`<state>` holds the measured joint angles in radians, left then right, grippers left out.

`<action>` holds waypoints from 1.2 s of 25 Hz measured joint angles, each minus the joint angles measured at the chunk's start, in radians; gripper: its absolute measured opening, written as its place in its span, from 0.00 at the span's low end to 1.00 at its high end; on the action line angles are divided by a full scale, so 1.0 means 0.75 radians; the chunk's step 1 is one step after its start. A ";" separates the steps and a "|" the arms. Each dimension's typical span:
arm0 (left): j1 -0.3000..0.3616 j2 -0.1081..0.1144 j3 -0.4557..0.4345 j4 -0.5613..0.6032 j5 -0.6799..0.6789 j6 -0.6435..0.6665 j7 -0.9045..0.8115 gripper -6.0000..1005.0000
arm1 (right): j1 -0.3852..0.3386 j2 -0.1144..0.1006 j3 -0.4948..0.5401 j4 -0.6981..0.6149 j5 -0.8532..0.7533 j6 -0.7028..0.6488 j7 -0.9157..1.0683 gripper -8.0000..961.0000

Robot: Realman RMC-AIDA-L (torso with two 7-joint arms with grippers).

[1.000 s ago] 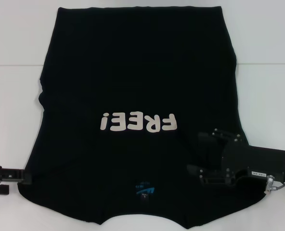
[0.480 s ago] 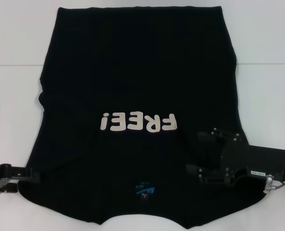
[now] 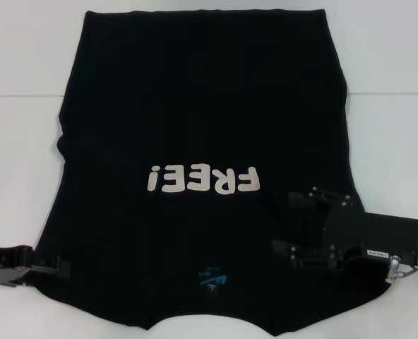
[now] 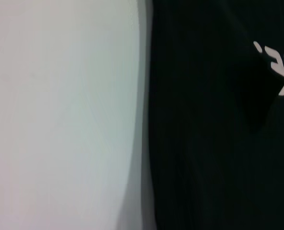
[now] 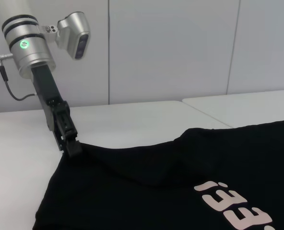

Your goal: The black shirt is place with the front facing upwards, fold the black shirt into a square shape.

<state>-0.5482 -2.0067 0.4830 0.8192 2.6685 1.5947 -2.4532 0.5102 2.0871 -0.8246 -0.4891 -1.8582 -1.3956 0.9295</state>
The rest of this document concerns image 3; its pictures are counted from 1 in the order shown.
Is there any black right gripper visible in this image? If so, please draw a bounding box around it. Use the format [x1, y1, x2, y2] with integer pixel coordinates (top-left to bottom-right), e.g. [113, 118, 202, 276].
[271, 186, 418, 283]

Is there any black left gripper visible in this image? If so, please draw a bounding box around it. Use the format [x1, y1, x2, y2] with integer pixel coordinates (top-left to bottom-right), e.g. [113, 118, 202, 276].
[0, 244, 71, 287]

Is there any black shirt with FREE print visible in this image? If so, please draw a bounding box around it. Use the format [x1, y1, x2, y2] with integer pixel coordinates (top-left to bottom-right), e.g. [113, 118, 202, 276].
[32, 9, 392, 339]

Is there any right gripper cable with plug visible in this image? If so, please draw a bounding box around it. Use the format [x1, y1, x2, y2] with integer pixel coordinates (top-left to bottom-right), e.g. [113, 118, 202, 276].
[387, 256, 418, 285]

